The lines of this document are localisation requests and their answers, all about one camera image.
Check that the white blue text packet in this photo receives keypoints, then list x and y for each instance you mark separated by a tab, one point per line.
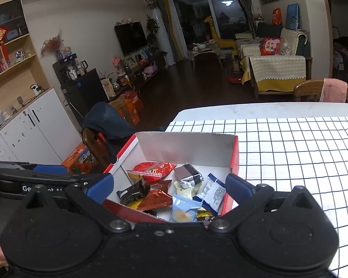
212	195

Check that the sofa with cream cover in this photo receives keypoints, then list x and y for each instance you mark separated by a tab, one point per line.
276	73

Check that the dark jeans on chair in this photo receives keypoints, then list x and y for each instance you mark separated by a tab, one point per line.
105	120

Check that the red cushion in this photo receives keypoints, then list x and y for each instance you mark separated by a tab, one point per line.
270	46

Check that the pink towel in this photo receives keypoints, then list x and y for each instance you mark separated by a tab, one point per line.
333	90

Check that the wooden chair left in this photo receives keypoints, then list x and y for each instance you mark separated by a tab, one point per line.
97	145

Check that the orange juice carton box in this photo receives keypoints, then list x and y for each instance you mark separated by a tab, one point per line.
80	161

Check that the white cabinet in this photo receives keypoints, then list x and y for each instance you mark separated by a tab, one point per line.
42	133

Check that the wooden chair with towel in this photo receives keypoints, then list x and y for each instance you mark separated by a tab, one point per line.
310	91

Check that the wall television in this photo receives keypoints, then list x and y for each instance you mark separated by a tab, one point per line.
131	37

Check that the yellow candy wrapper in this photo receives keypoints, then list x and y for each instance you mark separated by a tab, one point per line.
135	204

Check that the white grid tablecloth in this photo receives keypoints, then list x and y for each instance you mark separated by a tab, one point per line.
286	152

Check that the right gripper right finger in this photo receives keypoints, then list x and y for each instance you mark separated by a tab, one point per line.
250	199

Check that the light blue biscuit packet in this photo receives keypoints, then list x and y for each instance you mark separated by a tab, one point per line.
184	210

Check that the white floor air conditioner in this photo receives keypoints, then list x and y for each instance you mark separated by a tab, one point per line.
162	36

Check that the black gold snack packet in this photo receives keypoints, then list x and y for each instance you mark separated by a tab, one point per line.
133	193

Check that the copper Oreo snack bag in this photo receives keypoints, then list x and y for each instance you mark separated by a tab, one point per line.
157	196

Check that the silver black snack bar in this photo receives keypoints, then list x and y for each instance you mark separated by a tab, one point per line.
188	176

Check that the pale yellow snack bag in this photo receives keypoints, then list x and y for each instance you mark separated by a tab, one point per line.
187	192

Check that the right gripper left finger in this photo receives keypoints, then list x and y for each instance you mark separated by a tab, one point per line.
89	195

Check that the red patterned snack packet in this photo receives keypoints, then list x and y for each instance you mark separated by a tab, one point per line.
151	171

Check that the dark brown snack packet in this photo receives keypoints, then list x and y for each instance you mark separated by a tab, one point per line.
204	216

